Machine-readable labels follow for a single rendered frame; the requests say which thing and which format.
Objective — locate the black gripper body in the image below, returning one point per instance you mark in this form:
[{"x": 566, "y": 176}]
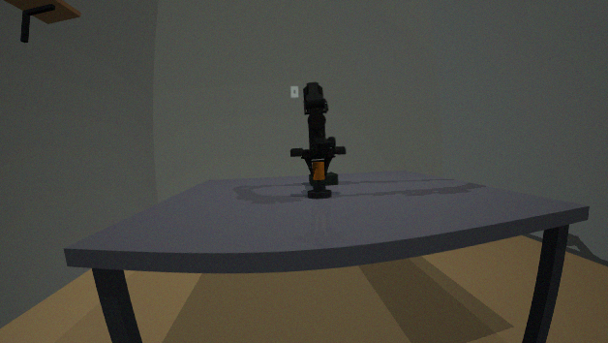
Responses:
[{"x": 295, "y": 152}]

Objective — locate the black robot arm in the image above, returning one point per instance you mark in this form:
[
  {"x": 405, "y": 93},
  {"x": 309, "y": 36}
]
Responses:
[{"x": 316, "y": 106}]

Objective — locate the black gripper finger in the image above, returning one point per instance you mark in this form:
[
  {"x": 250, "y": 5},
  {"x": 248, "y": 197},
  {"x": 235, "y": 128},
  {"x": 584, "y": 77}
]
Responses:
[
  {"x": 308, "y": 160},
  {"x": 327, "y": 160}
]

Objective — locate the orange tapered knob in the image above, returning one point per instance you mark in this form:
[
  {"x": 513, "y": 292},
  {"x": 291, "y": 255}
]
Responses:
[{"x": 318, "y": 170}]

